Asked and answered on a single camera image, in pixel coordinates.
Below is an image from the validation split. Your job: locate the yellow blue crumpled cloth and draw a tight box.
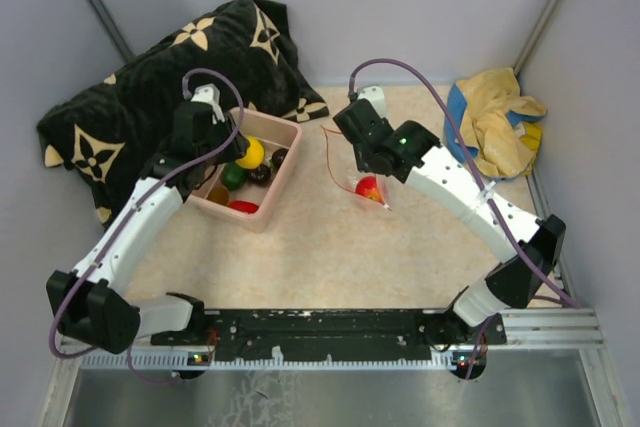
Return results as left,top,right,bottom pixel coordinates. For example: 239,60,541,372
445,67,547,179

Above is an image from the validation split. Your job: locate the dark purple plum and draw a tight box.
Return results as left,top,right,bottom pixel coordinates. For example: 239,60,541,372
247,163,272,187

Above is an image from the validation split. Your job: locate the red yellow apple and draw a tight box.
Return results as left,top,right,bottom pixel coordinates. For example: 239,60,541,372
355,176,386,205

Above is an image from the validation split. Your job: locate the pink plastic bin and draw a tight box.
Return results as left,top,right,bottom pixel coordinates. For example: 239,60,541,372
188,110,302,233

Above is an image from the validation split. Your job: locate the aluminium frame bar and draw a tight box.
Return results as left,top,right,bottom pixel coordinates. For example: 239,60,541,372
79,307,604,380

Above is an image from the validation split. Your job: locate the red chili pepper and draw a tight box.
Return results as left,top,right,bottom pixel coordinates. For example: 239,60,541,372
227,200,259,214

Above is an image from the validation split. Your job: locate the black floral pillow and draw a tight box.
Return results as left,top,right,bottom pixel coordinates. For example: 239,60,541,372
36,0,329,227

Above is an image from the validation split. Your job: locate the dark green lime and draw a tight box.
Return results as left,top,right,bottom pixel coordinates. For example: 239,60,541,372
221,163,248,191

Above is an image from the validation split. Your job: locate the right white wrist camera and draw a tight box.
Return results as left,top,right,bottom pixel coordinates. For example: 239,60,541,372
356,85,388,118

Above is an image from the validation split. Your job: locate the clear zip top bag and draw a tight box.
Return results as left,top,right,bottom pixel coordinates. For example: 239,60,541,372
321,126,394,216

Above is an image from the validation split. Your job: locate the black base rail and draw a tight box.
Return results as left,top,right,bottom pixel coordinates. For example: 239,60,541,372
151,301,507,362

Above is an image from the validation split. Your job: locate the right corner frame post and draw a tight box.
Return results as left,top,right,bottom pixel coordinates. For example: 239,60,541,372
513,0,563,77

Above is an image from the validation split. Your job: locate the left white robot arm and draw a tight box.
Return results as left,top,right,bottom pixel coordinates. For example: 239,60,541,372
46,95,249,359

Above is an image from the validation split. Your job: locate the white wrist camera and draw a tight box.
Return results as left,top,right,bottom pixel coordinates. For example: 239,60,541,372
356,85,388,118
191,84,224,124

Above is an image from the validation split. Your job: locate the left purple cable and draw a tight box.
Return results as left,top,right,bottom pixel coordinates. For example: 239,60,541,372
48,68,245,386

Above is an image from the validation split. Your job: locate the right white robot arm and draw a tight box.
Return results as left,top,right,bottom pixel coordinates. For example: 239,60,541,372
333,98,566,343

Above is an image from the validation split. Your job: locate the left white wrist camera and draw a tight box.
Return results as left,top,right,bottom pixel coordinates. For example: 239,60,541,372
191,84,224,124

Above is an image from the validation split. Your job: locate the yellow lemon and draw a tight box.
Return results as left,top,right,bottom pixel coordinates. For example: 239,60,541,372
235,136,266,170

